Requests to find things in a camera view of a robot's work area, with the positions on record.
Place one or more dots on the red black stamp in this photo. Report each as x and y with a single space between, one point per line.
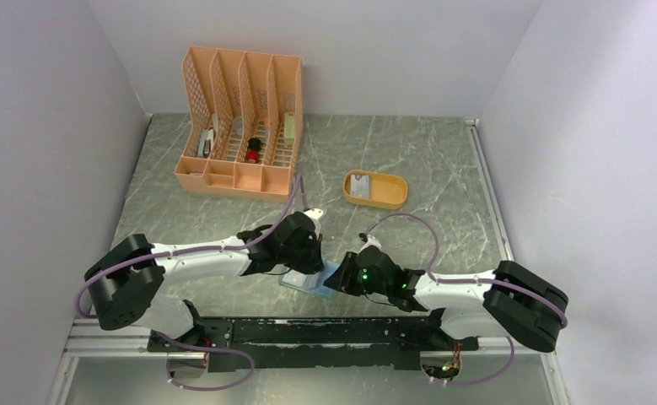
254 146

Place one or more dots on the yellow oval tray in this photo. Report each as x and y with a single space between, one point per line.
387 191

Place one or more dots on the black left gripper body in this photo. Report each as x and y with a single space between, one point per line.
302 259

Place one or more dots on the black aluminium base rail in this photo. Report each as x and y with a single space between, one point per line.
402 342

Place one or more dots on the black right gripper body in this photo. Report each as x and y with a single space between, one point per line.
365 283

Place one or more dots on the green leather card holder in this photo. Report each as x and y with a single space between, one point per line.
311 284

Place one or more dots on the grey white utility knife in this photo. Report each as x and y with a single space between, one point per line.
206 142

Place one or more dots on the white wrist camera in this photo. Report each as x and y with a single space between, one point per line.
368 241
317 216

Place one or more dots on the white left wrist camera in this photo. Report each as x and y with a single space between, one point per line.
317 216

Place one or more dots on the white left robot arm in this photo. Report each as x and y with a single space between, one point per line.
127 285

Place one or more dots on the orange plastic desk organizer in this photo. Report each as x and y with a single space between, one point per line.
242 95

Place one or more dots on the pale green eraser box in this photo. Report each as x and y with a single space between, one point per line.
289 129

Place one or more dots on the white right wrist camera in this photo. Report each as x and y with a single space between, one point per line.
368 241

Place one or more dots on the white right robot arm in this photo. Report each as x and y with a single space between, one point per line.
509 301

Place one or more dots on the grey credit card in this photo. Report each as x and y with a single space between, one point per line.
360 186

